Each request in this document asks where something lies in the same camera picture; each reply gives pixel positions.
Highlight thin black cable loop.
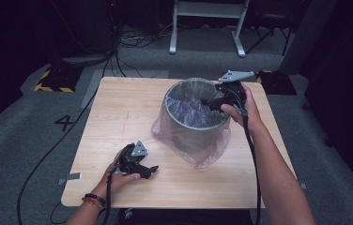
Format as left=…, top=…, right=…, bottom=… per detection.
left=50, top=202, right=69, bottom=225

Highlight hand-held gripper cable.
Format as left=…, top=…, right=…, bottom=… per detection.
left=232, top=102, right=263, bottom=225
left=101, top=164, right=120, bottom=225

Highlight black folding stand legs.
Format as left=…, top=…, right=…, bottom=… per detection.
left=245, top=12, right=295, bottom=57

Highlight purple plastic bag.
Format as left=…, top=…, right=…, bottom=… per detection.
left=150, top=77, right=233, bottom=171

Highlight person's right hand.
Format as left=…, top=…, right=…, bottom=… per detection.
left=220, top=82, right=265, bottom=133

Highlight thick black floor cable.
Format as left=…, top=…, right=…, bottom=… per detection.
left=16, top=50, right=119, bottom=225

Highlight white metal stand frame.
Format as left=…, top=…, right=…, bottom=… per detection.
left=168, top=0, right=251, bottom=58

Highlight bundle of floor cables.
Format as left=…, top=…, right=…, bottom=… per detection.
left=117, top=22, right=173, bottom=49

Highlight right hand-held gripper cable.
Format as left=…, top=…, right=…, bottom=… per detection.
left=232, top=102, right=263, bottom=225

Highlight grey column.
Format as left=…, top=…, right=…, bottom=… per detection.
left=279, top=0, right=338, bottom=76

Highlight black yellow striped base plate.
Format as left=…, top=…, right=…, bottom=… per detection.
left=34, top=66, right=84, bottom=94
left=254, top=69, right=298, bottom=97

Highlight grey tape strip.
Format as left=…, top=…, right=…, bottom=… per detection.
left=57, top=172, right=83, bottom=186

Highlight green plastic bucket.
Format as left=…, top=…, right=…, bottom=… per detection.
left=163, top=78, right=232, bottom=159

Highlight black bead bracelet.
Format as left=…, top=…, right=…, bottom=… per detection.
left=84, top=192, right=108, bottom=207

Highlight person's left hand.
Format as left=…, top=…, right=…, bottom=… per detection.
left=97, top=149, right=142, bottom=197

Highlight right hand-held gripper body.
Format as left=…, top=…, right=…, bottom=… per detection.
left=214, top=69, right=256, bottom=111

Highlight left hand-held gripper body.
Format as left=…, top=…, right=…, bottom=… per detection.
left=116, top=140, right=149, bottom=176

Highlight left hand-held gripper cable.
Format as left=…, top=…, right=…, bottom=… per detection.
left=101, top=164, right=120, bottom=225

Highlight red orange bracelet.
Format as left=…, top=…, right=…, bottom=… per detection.
left=81, top=196, right=104, bottom=210

